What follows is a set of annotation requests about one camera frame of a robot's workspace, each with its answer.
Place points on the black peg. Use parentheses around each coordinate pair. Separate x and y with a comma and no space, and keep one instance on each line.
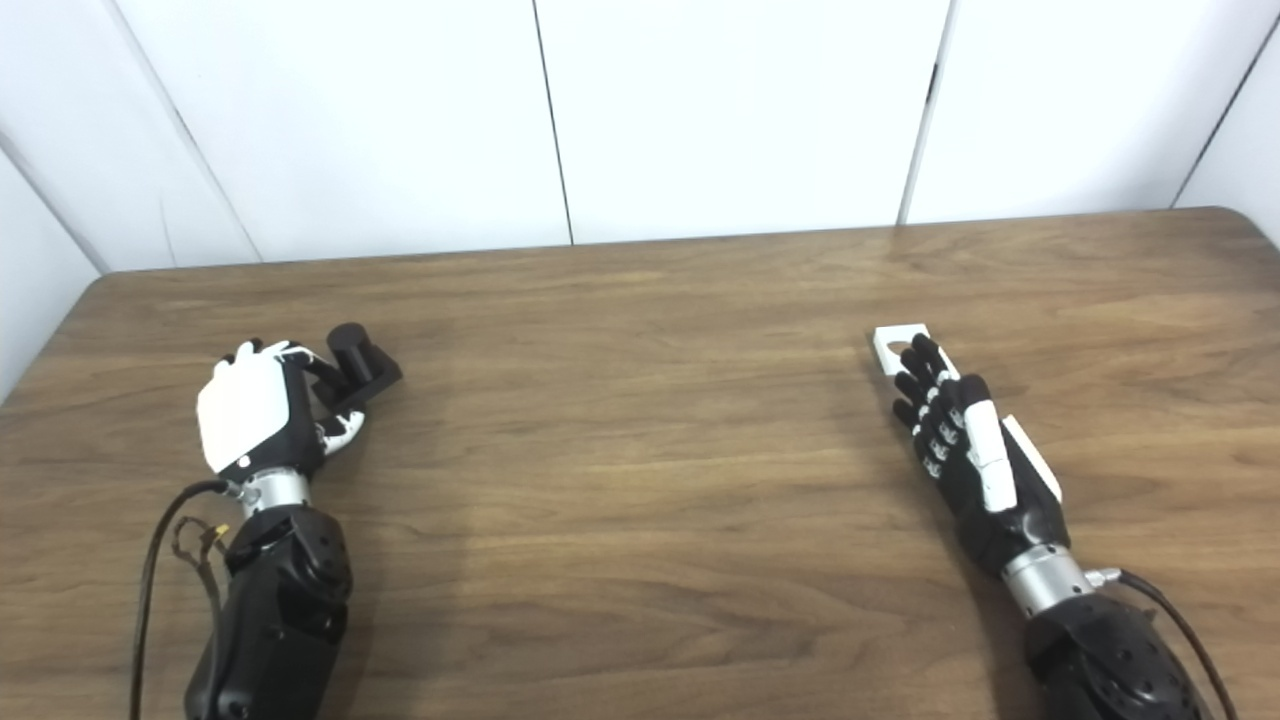
(365,368)

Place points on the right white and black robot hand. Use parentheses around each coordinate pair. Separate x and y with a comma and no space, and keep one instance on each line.
(990,470)

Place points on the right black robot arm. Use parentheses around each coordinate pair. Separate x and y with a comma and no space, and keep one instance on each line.
(1100,650)

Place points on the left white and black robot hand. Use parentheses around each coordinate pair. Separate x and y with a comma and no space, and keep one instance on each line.
(250,410)

